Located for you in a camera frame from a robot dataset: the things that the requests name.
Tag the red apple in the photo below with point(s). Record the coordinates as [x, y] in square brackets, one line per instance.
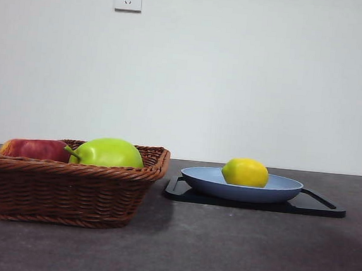
[34, 149]

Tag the blue round plate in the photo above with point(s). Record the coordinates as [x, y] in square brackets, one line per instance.
[242, 191]

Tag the yellow lemon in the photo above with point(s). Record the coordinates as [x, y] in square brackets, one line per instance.
[246, 172]

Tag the brown woven wicker basket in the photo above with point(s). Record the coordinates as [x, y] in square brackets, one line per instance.
[68, 192]

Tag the black rectangular tray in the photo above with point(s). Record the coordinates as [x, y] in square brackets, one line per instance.
[314, 209]

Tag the green apple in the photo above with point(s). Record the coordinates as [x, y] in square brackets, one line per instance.
[109, 153]

